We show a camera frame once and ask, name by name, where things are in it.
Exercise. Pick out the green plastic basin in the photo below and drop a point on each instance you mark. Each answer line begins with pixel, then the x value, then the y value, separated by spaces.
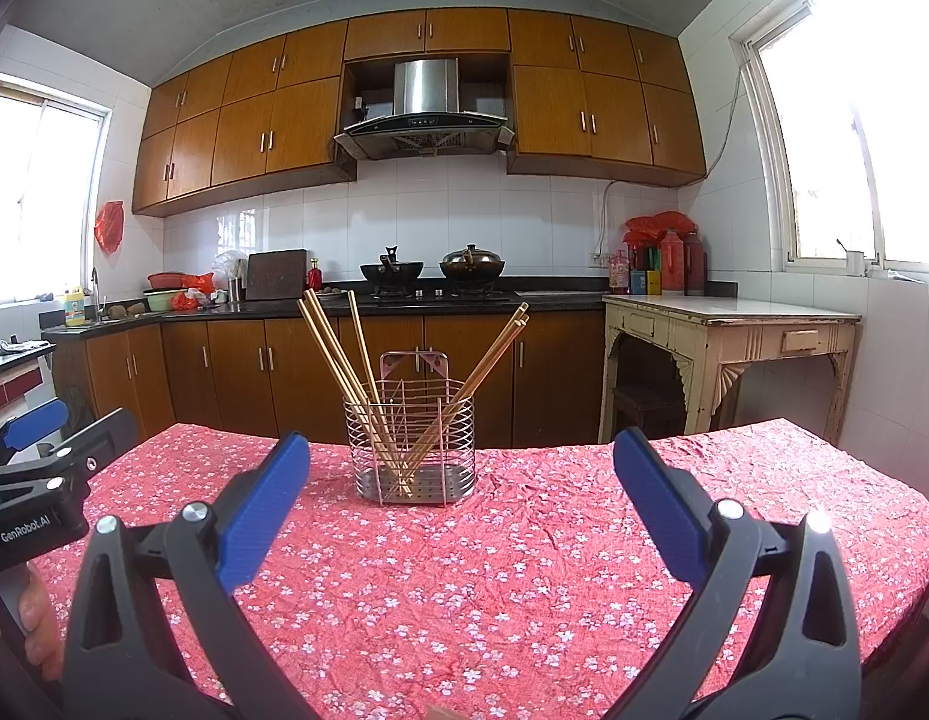
pixel 163 300

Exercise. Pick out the steel range hood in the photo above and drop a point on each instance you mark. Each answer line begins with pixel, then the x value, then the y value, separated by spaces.
pixel 427 86

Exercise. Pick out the glass window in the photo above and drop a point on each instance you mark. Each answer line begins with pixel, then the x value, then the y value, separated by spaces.
pixel 846 127
pixel 37 195

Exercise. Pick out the large red plastic bottle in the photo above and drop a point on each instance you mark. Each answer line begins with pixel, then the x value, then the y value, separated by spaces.
pixel 672 266

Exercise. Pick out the tiled side counter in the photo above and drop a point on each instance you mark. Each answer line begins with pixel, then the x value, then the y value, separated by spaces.
pixel 14 379

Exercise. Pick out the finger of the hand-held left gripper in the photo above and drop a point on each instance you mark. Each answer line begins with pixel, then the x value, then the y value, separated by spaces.
pixel 104 435
pixel 37 420

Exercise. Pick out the red plastic basin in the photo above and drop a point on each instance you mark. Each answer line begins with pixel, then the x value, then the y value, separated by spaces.
pixel 166 280

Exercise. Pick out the white mug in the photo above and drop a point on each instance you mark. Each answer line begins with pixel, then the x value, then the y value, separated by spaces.
pixel 854 262

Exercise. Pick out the red floral tablecloth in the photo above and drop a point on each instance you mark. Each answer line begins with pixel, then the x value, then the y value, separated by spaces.
pixel 472 577

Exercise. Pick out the white plastic bag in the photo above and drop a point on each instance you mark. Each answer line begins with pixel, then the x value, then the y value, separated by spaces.
pixel 228 264

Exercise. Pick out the cream wooden side table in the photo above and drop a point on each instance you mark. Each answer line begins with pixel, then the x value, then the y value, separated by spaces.
pixel 734 326

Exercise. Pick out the yellow detergent bottle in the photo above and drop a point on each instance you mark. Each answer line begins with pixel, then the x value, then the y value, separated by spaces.
pixel 74 309

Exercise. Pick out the small white plate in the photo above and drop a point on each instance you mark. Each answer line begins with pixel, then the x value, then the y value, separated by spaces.
pixel 333 294

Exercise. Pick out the red glass bottle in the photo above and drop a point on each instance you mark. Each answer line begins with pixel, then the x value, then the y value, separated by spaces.
pixel 315 277

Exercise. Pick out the person's left hand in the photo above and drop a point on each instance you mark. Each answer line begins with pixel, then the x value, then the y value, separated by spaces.
pixel 41 622

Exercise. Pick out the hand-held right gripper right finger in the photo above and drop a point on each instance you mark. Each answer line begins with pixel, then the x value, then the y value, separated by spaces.
pixel 659 510

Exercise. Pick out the black kitchen countertop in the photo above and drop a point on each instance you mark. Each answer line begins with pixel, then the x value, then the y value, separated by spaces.
pixel 247 309

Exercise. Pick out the wok with metal lid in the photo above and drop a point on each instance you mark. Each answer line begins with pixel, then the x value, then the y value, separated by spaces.
pixel 472 264

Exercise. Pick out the dark wooden stool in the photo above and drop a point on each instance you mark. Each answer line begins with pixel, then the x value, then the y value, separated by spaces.
pixel 648 405

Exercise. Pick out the black gas stove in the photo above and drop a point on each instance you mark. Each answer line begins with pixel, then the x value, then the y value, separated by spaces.
pixel 434 298

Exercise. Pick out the dark wooden cutting board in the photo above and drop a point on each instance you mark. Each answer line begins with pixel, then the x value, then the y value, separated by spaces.
pixel 275 275

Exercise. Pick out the pink plastic bottle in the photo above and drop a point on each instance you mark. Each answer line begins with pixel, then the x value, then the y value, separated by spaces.
pixel 619 276

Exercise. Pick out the crumpled red plastic bag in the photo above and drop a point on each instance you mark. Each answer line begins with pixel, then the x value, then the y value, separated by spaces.
pixel 194 286

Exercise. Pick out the wooden wall cabinets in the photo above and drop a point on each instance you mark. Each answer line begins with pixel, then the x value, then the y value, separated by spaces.
pixel 247 127

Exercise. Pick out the hanging red plastic bag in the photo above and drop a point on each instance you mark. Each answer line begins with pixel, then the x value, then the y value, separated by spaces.
pixel 110 226

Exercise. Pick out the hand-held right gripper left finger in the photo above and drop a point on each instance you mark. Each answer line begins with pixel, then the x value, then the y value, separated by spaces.
pixel 262 510

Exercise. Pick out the white cloth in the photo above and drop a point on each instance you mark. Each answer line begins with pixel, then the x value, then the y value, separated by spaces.
pixel 22 347

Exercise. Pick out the green bottle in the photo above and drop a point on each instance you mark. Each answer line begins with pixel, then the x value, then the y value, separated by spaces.
pixel 654 259

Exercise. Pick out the black wok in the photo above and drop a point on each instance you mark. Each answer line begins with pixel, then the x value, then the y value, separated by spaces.
pixel 391 270

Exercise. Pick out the metal sink faucet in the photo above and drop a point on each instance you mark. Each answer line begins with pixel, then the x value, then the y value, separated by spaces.
pixel 95 292

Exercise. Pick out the wooden base cabinets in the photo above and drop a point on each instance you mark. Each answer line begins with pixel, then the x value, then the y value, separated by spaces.
pixel 232 367

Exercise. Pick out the red plastic bag bundle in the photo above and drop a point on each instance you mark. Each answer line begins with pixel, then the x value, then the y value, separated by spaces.
pixel 659 223

